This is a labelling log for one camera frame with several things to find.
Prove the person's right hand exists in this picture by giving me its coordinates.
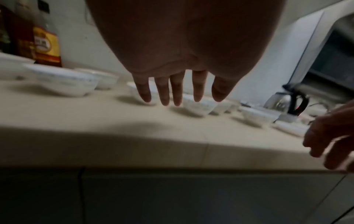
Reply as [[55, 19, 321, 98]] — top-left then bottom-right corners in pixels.
[[303, 102, 354, 173]]

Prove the person's left hand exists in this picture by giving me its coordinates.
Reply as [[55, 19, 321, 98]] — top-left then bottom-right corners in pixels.
[[84, 0, 288, 107]]

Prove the white microwave oven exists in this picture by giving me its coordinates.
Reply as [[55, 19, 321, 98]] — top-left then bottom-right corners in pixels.
[[287, 10, 354, 104]]

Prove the row of white patterned bowls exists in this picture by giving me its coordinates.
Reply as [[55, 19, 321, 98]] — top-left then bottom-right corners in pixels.
[[0, 52, 309, 137]]

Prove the bottle with yellow red label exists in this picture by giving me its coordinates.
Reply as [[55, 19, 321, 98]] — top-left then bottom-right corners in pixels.
[[32, 0, 63, 68]]

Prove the grey counter cabinet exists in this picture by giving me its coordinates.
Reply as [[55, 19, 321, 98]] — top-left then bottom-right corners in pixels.
[[0, 167, 354, 224]]

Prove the dark brown sauce bottle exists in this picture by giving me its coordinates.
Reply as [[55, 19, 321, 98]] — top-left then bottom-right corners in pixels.
[[11, 0, 37, 61]]

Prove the dark green bottle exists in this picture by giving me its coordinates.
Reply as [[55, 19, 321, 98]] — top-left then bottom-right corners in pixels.
[[0, 4, 13, 54]]

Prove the steel kettle with black handle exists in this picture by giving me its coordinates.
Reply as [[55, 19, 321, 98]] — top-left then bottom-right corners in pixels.
[[263, 87, 310, 117]]

